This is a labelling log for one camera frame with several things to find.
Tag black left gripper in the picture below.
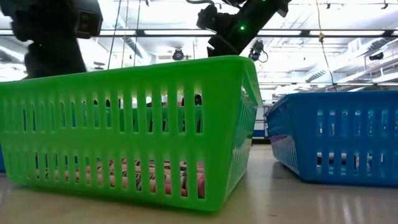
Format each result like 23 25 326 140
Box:
0 0 88 80

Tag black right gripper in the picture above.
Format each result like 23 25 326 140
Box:
206 0 282 58

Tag green slotted plastic basket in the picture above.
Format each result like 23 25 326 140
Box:
0 55 264 212

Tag blue slotted plastic basket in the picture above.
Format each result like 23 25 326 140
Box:
263 90 398 187
0 144 7 174

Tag black overhead camera with cable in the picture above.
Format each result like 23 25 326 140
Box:
248 39 269 63

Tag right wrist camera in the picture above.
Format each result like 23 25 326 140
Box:
195 4 219 33

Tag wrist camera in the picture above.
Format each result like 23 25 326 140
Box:
73 0 104 40
195 4 219 33

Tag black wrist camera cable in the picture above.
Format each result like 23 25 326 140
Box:
185 0 217 7

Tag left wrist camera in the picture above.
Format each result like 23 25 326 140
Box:
73 0 104 40

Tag black overhead frame bar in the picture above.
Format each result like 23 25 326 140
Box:
0 29 398 39

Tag black ceiling-mounted camera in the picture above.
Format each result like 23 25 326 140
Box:
172 48 192 62

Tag thin cable with yellow tag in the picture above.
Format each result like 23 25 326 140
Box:
315 0 338 93

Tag grey horizontal rail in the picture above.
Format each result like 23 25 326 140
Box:
259 81 398 87

